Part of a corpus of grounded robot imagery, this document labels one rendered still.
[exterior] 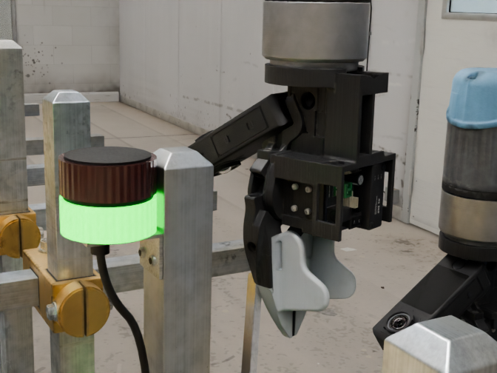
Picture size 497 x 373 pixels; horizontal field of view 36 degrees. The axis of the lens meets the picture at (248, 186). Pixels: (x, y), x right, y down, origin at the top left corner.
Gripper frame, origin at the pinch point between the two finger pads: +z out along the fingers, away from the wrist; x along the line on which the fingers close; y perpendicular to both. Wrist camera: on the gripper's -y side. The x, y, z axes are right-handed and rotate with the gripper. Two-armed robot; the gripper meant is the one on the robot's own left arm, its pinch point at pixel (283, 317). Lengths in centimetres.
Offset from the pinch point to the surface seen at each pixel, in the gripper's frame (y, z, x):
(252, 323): -0.1, -0.7, -3.6
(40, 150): -91, 4, 41
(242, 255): -19.6, 3.6, 17.8
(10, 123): -46.0, -9.9, 5.7
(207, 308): 1.4, -4.2, -10.2
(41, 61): -732, 42, 485
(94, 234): -0.7, -10.7, -17.9
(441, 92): -155, 19, 339
